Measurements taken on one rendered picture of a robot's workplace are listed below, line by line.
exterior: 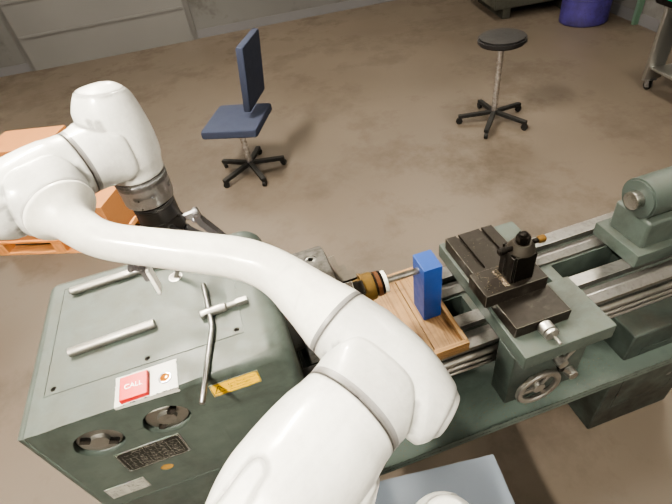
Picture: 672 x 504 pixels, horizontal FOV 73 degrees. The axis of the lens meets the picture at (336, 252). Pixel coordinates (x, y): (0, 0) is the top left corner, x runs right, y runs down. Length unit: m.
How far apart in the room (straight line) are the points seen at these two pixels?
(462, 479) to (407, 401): 0.89
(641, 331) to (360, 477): 1.51
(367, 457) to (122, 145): 0.57
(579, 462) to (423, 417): 1.83
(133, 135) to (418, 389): 0.56
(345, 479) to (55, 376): 0.87
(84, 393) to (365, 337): 0.76
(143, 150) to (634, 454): 2.21
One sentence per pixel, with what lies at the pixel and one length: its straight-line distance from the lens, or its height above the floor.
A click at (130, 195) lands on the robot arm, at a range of 0.85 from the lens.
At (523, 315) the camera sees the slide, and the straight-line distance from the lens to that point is 1.45.
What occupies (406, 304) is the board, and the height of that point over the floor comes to 0.89.
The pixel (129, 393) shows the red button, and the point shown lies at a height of 1.27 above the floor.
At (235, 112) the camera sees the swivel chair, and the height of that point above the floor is 0.51.
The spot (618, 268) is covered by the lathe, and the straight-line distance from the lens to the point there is 1.82.
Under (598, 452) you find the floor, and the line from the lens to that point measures 2.39.
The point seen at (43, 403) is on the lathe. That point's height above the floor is 1.25.
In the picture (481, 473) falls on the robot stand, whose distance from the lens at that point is 1.43.
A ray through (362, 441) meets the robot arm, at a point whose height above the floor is 1.61.
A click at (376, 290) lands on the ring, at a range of 1.32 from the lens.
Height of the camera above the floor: 2.07
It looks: 42 degrees down
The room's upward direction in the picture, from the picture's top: 10 degrees counter-clockwise
